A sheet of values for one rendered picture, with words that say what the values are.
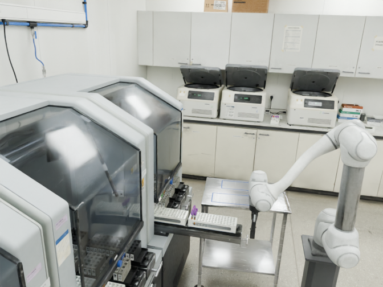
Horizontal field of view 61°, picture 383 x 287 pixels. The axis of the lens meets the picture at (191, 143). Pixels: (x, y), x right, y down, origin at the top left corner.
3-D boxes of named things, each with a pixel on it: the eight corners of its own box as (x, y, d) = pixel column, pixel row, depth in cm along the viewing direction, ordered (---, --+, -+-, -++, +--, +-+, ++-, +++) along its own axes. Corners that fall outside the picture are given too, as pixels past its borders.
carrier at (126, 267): (127, 267, 167) (126, 257, 165) (131, 267, 166) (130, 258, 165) (118, 283, 156) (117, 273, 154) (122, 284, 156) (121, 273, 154)
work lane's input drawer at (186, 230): (133, 230, 212) (133, 218, 209) (141, 219, 225) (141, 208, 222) (247, 248, 198) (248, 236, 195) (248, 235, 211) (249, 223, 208)
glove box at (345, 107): (342, 110, 424) (343, 103, 421) (340, 109, 435) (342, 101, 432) (362, 112, 419) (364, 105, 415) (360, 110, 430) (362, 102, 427)
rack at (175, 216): (139, 220, 211) (139, 212, 209) (145, 212, 220) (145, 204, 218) (184, 227, 205) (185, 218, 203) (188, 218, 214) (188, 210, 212)
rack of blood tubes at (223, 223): (187, 228, 205) (187, 219, 203) (191, 219, 214) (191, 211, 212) (235, 235, 199) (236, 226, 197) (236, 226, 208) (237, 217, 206)
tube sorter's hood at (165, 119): (81, 192, 211) (73, 94, 190) (120, 159, 267) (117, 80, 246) (158, 203, 201) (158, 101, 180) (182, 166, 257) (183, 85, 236)
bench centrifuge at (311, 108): (287, 125, 405) (294, 68, 382) (285, 114, 462) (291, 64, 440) (335, 129, 394) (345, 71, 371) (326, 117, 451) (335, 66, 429)
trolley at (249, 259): (192, 295, 258) (196, 203, 231) (199, 257, 301) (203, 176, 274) (279, 306, 250) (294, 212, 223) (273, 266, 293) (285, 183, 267)
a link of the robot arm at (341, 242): (346, 250, 193) (362, 276, 173) (318, 249, 194) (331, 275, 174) (368, 124, 168) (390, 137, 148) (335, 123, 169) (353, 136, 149)
